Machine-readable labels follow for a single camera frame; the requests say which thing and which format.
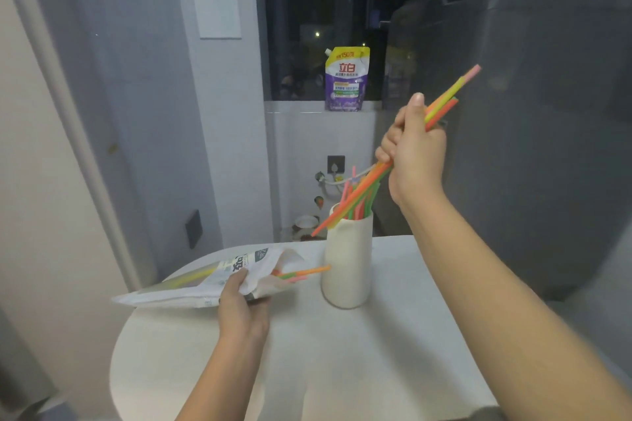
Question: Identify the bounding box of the white bowl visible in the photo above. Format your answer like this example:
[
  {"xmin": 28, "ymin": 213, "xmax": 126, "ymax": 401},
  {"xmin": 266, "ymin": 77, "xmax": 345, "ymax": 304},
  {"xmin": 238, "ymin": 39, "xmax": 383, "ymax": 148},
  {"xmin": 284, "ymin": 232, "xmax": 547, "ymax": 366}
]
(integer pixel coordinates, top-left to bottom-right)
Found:
[{"xmin": 293, "ymin": 215, "xmax": 320, "ymax": 242}]

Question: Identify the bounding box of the grey wall switch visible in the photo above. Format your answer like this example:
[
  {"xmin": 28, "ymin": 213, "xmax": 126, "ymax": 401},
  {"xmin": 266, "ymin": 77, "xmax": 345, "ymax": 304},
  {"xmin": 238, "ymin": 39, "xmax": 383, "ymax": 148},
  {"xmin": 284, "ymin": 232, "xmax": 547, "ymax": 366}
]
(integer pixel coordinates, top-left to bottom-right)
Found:
[{"xmin": 185, "ymin": 210, "xmax": 203, "ymax": 250}]

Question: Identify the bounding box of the white ceramic vase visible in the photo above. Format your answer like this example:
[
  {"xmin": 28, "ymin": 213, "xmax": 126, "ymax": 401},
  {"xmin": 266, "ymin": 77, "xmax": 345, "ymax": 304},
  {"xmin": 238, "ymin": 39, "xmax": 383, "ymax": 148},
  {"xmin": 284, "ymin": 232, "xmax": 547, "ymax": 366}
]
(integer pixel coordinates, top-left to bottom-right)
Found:
[{"xmin": 321, "ymin": 204, "xmax": 374, "ymax": 310}]

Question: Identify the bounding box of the bunch of colourful straws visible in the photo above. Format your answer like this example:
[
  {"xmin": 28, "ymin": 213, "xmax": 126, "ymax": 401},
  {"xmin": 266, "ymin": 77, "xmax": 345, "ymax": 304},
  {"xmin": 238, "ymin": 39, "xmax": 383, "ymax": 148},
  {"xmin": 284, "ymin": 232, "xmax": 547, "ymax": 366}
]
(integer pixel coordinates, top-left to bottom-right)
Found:
[{"xmin": 338, "ymin": 165, "xmax": 385, "ymax": 222}]

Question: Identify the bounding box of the large grey appliance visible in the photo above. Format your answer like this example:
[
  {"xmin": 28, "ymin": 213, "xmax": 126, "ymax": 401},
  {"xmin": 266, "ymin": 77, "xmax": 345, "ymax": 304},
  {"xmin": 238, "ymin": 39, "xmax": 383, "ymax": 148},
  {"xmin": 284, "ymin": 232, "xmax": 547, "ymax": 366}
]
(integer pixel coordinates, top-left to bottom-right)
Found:
[{"xmin": 384, "ymin": 0, "xmax": 632, "ymax": 300}]

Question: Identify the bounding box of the person's right forearm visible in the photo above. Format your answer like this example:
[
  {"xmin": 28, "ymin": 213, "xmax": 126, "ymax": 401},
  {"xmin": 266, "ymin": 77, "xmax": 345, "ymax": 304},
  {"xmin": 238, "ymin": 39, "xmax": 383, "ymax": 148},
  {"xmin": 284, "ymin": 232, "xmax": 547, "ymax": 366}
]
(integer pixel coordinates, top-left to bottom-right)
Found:
[{"xmin": 399, "ymin": 186, "xmax": 632, "ymax": 421}]

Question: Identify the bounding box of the person's left hand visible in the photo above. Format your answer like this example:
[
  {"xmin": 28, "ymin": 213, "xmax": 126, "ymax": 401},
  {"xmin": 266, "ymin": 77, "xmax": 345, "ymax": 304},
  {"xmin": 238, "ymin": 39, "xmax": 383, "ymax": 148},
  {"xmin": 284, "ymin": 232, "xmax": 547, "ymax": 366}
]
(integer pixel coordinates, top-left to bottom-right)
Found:
[{"xmin": 217, "ymin": 269, "xmax": 272, "ymax": 338}]

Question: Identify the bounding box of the white wall plate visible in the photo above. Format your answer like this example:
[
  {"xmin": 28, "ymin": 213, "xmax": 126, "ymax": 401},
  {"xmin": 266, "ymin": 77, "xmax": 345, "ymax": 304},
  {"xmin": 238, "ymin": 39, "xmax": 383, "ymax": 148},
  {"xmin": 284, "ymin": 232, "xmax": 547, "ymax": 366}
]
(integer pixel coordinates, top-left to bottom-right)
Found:
[{"xmin": 192, "ymin": 0, "xmax": 243, "ymax": 39}]

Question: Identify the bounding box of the white cable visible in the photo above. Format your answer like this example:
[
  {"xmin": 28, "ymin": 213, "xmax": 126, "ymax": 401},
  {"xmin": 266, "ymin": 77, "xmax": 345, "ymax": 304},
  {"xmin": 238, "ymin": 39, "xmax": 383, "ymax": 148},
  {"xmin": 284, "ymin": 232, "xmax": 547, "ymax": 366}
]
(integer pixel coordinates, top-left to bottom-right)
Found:
[{"xmin": 316, "ymin": 163, "xmax": 382, "ymax": 186}]

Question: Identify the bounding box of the person's left forearm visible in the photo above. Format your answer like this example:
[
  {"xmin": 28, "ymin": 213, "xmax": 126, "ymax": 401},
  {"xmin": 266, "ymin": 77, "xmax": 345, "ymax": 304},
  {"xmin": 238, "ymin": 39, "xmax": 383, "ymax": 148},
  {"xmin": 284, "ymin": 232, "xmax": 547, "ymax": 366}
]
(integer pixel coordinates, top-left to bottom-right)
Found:
[{"xmin": 175, "ymin": 327, "xmax": 271, "ymax": 421}]

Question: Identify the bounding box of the purple detergent refill pouch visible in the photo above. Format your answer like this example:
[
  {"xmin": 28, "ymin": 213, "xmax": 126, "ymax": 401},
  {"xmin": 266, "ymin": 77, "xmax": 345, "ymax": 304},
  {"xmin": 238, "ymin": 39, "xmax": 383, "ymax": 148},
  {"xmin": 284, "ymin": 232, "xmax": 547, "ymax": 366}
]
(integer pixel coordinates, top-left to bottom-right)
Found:
[{"xmin": 324, "ymin": 46, "xmax": 371, "ymax": 112}]

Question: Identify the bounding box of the person's right hand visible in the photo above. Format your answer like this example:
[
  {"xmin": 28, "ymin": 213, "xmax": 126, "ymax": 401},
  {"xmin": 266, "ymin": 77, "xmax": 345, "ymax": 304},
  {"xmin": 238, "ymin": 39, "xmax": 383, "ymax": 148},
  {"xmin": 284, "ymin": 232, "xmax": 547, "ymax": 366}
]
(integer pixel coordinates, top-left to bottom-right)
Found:
[{"xmin": 374, "ymin": 92, "xmax": 448, "ymax": 210}]

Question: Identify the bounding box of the white plastic straw packet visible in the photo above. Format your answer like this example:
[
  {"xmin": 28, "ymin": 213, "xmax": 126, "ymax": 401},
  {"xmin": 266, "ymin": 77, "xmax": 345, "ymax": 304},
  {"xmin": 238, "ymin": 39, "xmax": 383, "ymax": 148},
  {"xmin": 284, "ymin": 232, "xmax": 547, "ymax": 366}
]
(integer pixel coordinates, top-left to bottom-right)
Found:
[{"xmin": 111, "ymin": 247, "xmax": 307, "ymax": 310}]

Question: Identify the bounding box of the yellow drinking straw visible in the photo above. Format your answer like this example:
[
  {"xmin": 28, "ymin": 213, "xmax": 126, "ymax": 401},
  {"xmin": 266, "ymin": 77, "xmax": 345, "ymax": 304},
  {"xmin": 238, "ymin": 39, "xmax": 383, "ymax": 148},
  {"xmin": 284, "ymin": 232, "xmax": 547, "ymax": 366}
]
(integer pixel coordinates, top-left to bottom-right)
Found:
[{"xmin": 328, "ymin": 90, "xmax": 459, "ymax": 230}]

